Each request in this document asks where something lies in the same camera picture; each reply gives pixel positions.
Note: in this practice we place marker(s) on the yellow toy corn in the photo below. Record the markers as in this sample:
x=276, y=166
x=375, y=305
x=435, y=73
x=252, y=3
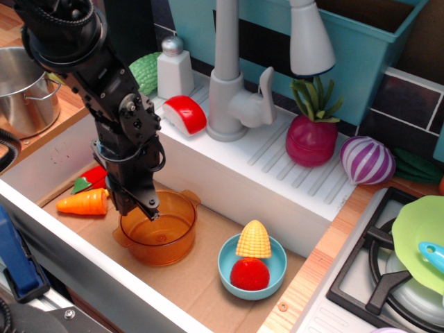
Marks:
x=254, y=241

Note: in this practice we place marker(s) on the light green plate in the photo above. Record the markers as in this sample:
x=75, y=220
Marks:
x=418, y=221

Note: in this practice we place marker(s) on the stainless steel pot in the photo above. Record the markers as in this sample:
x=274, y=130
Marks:
x=29, y=101

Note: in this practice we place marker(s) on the red white toy sushi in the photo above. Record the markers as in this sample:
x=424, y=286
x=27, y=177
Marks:
x=185, y=114

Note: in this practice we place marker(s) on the green toy bitter gourd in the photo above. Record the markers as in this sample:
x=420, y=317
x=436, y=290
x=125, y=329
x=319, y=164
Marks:
x=144, y=70

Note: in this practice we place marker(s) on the red toy chili pepper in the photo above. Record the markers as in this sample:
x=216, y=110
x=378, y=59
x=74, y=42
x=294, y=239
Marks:
x=91, y=179

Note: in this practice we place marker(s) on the white sink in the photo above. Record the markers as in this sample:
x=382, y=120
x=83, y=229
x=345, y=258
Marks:
x=251, y=178

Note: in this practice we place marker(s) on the orange toy carrot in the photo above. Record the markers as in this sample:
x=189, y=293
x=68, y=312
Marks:
x=93, y=202

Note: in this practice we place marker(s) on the purple white toy onion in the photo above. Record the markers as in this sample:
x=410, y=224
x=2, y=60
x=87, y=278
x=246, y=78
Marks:
x=366, y=161

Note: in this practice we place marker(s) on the blue clamp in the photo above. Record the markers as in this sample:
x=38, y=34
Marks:
x=24, y=275

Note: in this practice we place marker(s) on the orange transparent plastic pot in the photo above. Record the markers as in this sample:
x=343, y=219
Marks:
x=165, y=240

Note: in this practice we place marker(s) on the white salt shaker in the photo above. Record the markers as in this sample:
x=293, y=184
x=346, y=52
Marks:
x=174, y=72

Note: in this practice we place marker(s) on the dark green felt leaf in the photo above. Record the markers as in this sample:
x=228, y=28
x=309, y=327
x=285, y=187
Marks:
x=410, y=166

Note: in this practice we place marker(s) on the light blue utensil handle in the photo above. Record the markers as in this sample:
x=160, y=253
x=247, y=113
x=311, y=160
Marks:
x=433, y=253

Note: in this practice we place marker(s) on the light blue bowl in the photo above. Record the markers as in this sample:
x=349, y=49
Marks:
x=277, y=265

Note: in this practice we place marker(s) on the magenta toy beet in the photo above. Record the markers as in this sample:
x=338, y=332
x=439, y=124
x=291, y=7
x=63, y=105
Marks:
x=311, y=137

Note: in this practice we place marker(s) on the teal plastic bin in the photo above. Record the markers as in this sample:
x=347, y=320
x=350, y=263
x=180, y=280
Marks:
x=367, y=37

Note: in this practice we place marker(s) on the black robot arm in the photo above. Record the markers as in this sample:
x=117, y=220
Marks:
x=70, y=39

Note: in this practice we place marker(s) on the green cutting board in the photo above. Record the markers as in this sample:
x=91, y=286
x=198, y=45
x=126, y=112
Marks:
x=56, y=78

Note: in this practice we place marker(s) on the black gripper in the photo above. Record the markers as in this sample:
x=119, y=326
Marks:
x=130, y=178

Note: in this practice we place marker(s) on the red toy tomato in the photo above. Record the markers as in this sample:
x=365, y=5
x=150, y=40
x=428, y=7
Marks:
x=250, y=274

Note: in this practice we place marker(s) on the black stove grate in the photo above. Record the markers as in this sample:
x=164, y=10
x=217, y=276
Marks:
x=371, y=288

